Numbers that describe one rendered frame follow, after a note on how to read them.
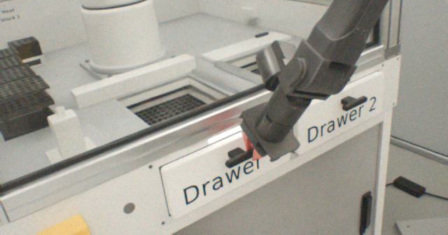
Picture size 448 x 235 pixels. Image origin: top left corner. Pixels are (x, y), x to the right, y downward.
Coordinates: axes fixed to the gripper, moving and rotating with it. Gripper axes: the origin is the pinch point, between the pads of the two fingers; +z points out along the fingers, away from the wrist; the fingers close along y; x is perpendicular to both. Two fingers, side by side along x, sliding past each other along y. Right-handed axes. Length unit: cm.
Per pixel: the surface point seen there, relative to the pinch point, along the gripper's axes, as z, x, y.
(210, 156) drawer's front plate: 0.2, 8.0, 3.2
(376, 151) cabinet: 21, -47, -9
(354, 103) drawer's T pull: -2.0, -27.6, -0.3
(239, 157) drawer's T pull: -1.4, 3.8, 0.2
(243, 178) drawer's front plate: 7.0, 1.0, -1.8
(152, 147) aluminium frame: -3.3, 18.0, 7.8
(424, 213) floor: 83, -109, -36
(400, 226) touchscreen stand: 81, -91, -34
